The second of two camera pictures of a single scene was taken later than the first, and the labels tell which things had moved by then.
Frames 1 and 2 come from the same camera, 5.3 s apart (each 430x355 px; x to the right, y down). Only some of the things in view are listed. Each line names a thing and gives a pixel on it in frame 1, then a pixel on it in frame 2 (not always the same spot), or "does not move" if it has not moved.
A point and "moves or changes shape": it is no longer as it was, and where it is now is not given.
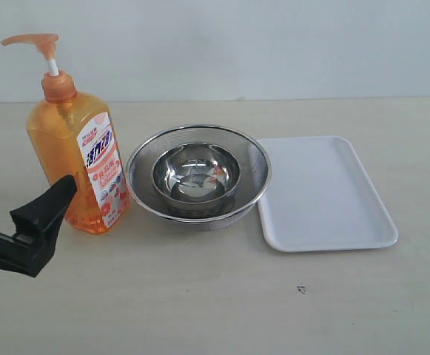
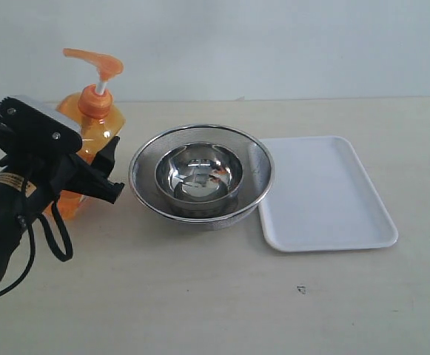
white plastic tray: [320, 197] does not move
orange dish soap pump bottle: [74, 134] moves or changes shape
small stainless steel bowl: [196, 172] does not move
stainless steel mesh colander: [199, 178] does not move
